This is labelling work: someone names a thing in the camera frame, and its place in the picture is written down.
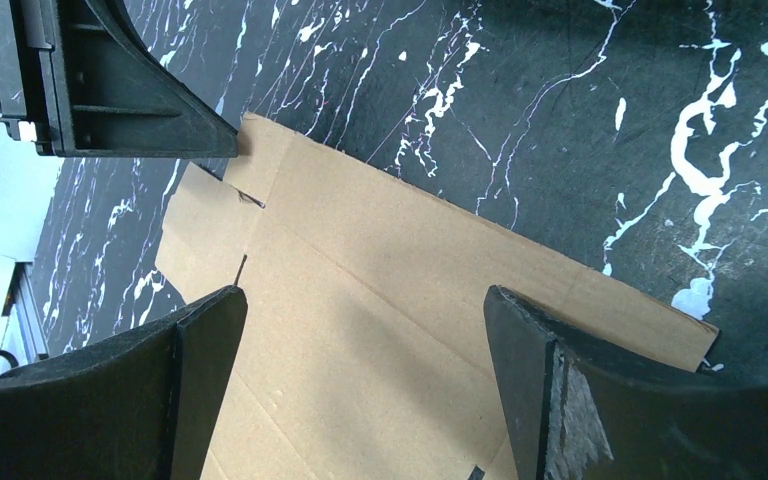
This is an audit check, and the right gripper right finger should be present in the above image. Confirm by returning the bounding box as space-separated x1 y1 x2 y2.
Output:
483 286 768 479

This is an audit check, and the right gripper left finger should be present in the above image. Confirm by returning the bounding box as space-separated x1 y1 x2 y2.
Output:
0 286 248 479

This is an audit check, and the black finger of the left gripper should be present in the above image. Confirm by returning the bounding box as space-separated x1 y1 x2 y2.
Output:
0 1 238 159

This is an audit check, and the brown cardboard box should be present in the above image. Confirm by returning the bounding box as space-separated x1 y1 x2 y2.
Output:
156 114 718 479

